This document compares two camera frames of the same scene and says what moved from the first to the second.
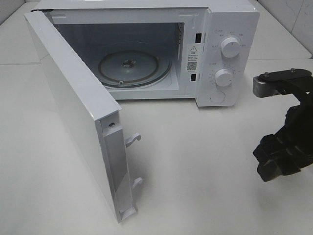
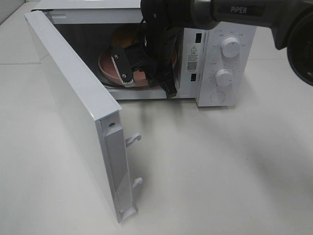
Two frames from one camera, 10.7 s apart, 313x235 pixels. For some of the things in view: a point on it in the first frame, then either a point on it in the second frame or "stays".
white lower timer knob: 223,77 stays
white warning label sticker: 192,58 stays
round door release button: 218,97 stays
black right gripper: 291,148 → 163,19
